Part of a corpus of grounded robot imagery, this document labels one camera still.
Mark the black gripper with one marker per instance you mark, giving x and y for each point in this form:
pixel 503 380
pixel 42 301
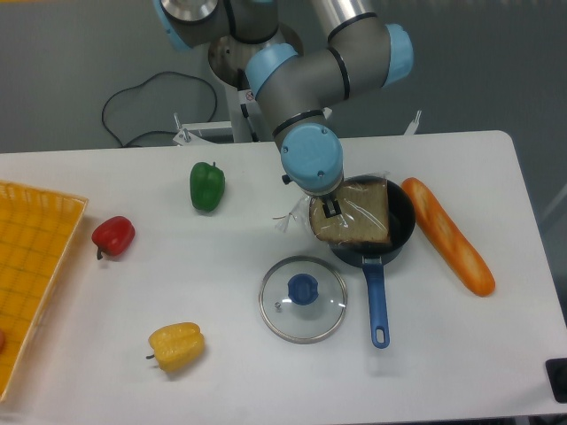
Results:
pixel 330 207

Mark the bagged toast slice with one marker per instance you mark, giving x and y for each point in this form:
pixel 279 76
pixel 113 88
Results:
pixel 363 218

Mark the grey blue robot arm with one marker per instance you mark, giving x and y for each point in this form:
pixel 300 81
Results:
pixel 292 90

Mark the glass lid blue knob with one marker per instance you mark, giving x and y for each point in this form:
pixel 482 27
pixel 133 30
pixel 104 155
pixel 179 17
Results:
pixel 303 299

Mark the green bell pepper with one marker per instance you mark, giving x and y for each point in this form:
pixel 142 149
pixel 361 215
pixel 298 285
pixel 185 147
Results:
pixel 207 186

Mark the orange baguette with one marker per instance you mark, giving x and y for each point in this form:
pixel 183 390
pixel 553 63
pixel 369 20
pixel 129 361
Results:
pixel 448 240

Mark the yellow bell pepper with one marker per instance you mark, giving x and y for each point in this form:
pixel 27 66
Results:
pixel 177 345

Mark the red bell pepper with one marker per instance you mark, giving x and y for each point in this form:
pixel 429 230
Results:
pixel 113 237

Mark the black box at table corner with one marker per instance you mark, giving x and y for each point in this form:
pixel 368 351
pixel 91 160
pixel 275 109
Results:
pixel 557 376

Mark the yellow woven basket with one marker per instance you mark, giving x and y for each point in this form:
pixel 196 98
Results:
pixel 37 229

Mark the dark pot blue handle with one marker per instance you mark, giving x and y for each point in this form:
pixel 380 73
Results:
pixel 372 257

